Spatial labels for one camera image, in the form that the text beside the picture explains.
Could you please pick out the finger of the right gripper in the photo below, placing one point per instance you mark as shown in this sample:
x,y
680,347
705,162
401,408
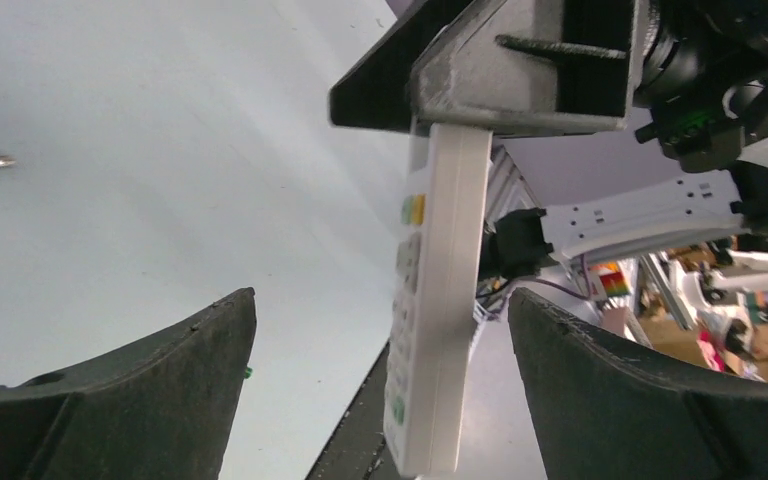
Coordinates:
x,y
533,68
373,94

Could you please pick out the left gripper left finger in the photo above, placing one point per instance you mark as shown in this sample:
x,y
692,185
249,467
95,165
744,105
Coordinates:
x,y
161,407

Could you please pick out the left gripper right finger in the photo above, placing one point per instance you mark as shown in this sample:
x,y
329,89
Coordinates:
x,y
604,407

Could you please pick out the white remote control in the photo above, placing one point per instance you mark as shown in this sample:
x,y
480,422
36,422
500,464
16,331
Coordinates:
x,y
441,218

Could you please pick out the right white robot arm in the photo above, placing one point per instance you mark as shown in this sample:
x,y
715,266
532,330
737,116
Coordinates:
x,y
704,80

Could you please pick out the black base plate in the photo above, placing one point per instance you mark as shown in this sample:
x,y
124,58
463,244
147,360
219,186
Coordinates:
x,y
357,447

